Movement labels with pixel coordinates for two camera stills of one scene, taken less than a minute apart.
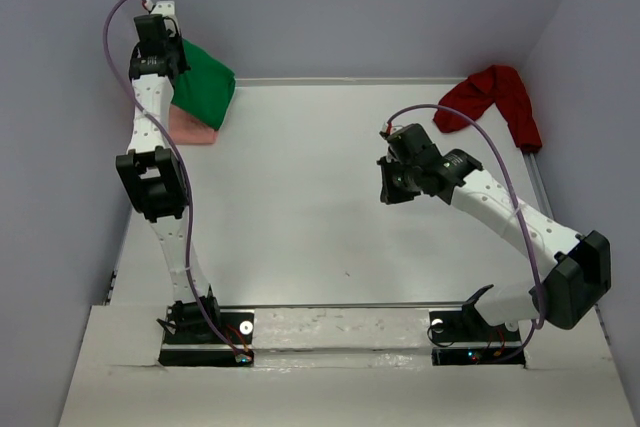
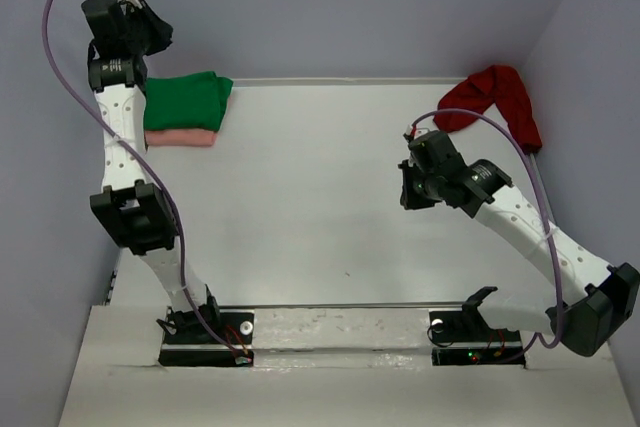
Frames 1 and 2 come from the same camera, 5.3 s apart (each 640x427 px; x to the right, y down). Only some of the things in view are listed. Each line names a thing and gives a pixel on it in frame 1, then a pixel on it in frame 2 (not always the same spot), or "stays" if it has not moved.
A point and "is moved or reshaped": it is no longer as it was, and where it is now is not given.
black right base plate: [463, 337] stays
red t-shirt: [503, 85] stays
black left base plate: [209, 350] stays
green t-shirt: [205, 90] is moved or reshaped
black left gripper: [175, 40] to [163, 29]
